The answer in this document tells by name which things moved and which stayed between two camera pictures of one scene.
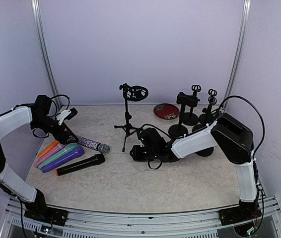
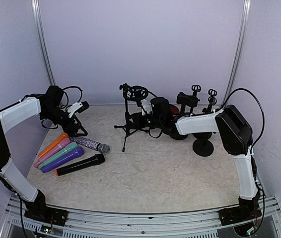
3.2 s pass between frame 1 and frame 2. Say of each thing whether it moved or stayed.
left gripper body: moved
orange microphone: stayed
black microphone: stayed
